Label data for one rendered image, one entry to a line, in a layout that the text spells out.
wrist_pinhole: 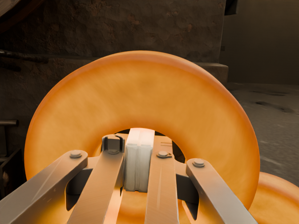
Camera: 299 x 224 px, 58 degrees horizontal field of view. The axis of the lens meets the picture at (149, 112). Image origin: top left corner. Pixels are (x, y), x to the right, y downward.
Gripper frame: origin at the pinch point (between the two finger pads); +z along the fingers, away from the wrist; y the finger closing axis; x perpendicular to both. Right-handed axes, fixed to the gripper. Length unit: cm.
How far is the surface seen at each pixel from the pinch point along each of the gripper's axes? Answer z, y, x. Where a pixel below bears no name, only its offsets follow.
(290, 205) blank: 4.9, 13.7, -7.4
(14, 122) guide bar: 24.9, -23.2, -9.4
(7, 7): 18.0, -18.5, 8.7
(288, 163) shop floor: 184, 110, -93
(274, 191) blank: 5.7, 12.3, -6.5
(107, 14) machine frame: 34.7, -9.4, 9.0
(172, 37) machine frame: 36.2, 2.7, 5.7
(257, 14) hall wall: 669, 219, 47
